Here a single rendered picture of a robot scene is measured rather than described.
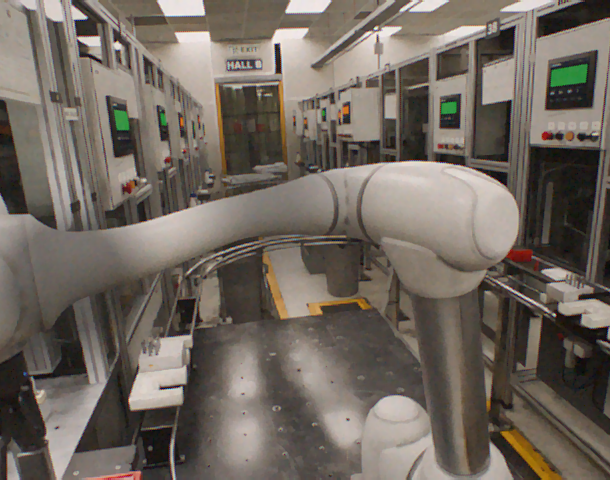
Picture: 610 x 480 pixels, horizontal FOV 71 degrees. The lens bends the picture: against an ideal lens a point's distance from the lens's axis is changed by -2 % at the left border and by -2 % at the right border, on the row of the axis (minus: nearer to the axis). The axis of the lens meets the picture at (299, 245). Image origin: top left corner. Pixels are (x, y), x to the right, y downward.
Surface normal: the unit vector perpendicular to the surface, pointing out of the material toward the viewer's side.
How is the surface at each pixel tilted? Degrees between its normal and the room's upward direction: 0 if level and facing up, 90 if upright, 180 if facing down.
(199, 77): 90
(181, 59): 90
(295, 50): 90
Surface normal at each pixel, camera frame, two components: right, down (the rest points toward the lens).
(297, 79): 0.15, 0.25
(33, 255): 0.52, -0.30
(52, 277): 0.96, -0.04
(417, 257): -0.73, 0.50
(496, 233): 0.52, 0.08
